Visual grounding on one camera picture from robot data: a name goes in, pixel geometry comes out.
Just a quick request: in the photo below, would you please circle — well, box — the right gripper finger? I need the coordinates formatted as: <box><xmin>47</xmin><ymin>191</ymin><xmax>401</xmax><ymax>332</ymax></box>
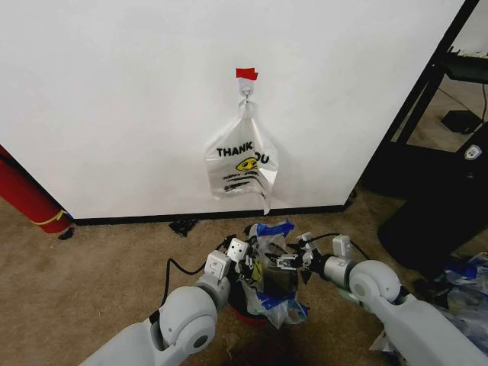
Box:
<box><xmin>273</xmin><ymin>255</ymin><xmax>306</xmax><ymax>272</ymax></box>
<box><xmin>286</xmin><ymin>242</ymin><xmax>310</xmax><ymax>265</ymax></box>

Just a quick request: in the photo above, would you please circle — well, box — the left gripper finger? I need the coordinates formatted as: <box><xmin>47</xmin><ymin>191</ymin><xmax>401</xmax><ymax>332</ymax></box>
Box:
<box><xmin>243</xmin><ymin>243</ymin><xmax>257</xmax><ymax>270</ymax></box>
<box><xmin>240</xmin><ymin>266</ymin><xmax>265</xmax><ymax>286</ymax></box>

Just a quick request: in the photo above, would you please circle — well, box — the red black trash bin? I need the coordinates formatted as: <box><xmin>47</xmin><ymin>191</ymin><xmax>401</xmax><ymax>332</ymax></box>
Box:
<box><xmin>227</xmin><ymin>265</ymin><xmax>302</xmax><ymax>326</ymax></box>

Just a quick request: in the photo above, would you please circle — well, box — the clear blue printed plastic bag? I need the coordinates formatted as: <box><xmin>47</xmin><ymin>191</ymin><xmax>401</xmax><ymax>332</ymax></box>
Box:
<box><xmin>242</xmin><ymin>217</ymin><xmax>309</xmax><ymax>329</ymax></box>

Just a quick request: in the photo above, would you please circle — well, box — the white thank you plastic bag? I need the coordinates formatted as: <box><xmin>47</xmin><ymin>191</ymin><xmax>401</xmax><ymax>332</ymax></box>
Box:
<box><xmin>204</xmin><ymin>95</ymin><xmax>282</xmax><ymax>217</ymax></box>

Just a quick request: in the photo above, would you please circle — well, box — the black baseboard strip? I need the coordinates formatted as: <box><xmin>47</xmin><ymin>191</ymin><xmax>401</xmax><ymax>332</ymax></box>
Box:
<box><xmin>71</xmin><ymin>204</ymin><xmax>348</xmax><ymax>226</ymax></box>

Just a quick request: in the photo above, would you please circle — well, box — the white paper scrap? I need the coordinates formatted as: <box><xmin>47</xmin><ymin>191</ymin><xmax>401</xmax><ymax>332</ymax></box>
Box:
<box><xmin>367</xmin><ymin>329</ymin><xmax>394</xmax><ymax>355</ymax></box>

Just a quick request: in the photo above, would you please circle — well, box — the pile of blue plastic bags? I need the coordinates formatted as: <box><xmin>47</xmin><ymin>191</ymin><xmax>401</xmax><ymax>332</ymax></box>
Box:
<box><xmin>415</xmin><ymin>250</ymin><xmax>488</xmax><ymax>319</ymax></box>

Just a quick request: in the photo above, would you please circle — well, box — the black metal rack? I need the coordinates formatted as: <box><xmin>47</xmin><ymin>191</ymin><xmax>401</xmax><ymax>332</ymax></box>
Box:
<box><xmin>359</xmin><ymin>0</ymin><xmax>488</xmax><ymax>269</ymax></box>

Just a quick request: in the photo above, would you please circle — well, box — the red tape strip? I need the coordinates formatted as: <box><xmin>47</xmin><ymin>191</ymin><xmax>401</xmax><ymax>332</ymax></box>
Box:
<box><xmin>235</xmin><ymin>67</ymin><xmax>261</xmax><ymax>82</ymax></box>

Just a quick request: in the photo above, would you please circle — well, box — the small black box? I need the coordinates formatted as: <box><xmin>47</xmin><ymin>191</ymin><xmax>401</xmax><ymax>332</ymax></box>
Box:
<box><xmin>440</xmin><ymin>109</ymin><xmax>483</xmax><ymax>135</ymax></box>

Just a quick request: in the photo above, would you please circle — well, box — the red cylinder with yellow band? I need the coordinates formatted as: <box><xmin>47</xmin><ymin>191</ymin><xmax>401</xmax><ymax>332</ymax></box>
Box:
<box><xmin>0</xmin><ymin>143</ymin><xmax>74</xmax><ymax>236</ymax></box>

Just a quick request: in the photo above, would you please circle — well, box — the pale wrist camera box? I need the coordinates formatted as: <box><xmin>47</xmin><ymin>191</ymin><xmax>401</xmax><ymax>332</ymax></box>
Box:
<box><xmin>296</xmin><ymin>232</ymin><xmax>319</xmax><ymax>254</ymax></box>
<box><xmin>227</xmin><ymin>237</ymin><xmax>249</xmax><ymax>263</ymax></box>

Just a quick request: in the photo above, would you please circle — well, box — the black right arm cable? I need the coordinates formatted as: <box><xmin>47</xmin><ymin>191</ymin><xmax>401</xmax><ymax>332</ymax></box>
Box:
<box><xmin>309</xmin><ymin>232</ymin><xmax>368</xmax><ymax>261</ymax></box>

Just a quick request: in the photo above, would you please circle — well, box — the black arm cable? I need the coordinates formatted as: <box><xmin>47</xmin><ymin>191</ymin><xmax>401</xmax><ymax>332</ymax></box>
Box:
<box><xmin>161</xmin><ymin>257</ymin><xmax>209</xmax><ymax>307</ymax></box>
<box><xmin>309</xmin><ymin>232</ymin><xmax>368</xmax><ymax>261</ymax></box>

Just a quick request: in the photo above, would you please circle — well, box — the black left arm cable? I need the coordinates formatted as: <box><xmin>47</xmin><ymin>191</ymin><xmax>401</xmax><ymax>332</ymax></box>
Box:
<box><xmin>161</xmin><ymin>257</ymin><xmax>209</xmax><ymax>307</ymax></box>

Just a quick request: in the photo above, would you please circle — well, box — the clear metal wall hook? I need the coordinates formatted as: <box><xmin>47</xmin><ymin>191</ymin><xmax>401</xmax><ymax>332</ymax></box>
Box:
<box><xmin>239</xmin><ymin>77</ymin><xmax>255</xmax><ymax>101</ymax></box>

